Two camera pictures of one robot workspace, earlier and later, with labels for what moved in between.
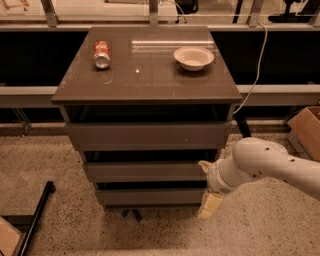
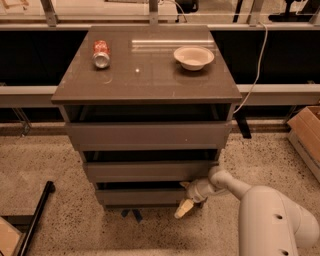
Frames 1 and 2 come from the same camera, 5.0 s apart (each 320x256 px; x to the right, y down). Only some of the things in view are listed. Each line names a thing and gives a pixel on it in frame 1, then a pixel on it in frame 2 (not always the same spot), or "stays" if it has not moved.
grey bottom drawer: x=152 y=196 stays
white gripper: x=213 y=179 to x=194 y=193
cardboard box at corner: x=10 y=238 stays
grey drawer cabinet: x=147 y=127 stays
